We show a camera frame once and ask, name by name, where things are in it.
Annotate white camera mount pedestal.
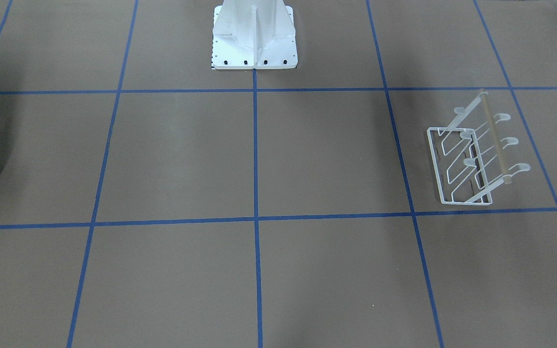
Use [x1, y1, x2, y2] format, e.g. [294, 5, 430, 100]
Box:
[211, 0, 298, 70]

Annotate white wire cup holder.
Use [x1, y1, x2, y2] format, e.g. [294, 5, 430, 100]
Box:
[425, 89, 532, 206]

